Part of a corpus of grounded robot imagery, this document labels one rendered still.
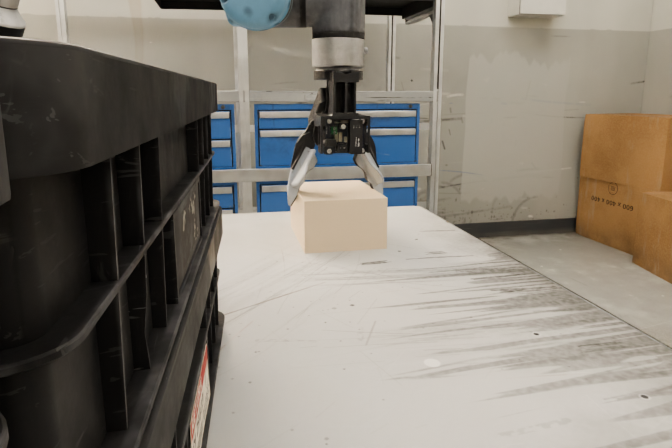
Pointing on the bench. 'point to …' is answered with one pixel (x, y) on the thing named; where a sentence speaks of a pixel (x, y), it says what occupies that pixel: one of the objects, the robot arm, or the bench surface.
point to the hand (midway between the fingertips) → (334, 203)
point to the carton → (339, 217)
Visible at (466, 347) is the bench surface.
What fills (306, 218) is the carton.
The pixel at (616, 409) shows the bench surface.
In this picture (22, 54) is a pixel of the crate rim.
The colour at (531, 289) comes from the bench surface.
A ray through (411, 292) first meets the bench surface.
